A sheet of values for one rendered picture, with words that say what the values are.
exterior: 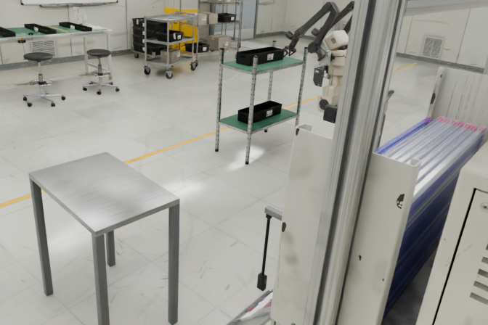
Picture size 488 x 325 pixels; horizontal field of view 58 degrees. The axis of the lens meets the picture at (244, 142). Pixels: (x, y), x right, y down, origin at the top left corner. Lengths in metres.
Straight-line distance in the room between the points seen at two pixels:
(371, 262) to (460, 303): 0.10
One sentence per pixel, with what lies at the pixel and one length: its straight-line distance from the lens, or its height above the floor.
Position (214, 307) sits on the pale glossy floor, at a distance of 2.77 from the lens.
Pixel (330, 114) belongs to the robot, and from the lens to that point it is 4.01.
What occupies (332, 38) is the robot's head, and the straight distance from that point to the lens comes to 4.01.
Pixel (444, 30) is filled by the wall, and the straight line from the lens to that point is 11.18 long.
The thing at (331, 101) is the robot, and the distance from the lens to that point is 4.09.
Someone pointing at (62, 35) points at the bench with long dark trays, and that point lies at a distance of 6.62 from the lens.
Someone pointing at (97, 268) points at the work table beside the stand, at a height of 0.60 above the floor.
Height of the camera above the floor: 1.90
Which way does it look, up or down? 23 degrees down
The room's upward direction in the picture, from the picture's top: 4 degrees clockwise
